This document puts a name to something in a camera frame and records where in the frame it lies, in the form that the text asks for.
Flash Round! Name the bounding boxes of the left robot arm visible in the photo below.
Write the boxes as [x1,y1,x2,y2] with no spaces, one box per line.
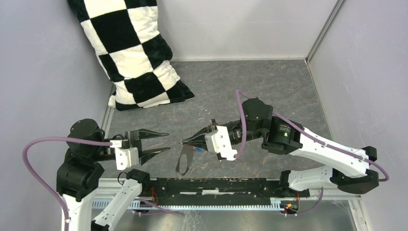
[56,118,168,231]

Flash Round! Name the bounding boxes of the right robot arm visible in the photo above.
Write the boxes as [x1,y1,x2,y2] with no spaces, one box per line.
[182,98,380,196]

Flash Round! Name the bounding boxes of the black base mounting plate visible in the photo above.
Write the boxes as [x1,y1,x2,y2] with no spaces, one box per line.
[139,178,310,206]

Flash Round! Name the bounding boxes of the black white checkered pillow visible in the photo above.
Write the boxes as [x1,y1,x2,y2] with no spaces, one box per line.
[68,0,194,111]

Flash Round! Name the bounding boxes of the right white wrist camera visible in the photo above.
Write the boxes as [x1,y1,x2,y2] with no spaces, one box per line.
[204,125,238,161]

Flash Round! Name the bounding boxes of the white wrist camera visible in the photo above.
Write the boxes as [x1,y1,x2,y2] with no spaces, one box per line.
[204,125,238,161]
[110,140,140,170]

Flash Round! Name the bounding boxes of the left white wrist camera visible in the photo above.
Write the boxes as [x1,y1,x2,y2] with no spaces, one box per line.
[110,140,140,170]

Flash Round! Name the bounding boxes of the white slotted cable duct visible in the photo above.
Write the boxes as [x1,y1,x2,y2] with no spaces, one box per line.
[92,199,300,211]

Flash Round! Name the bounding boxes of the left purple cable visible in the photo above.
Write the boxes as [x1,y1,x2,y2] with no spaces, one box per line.
[22,137,179,231]

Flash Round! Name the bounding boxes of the aluminium frame rail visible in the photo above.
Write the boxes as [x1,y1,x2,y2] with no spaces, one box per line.
[305,0,346,65]

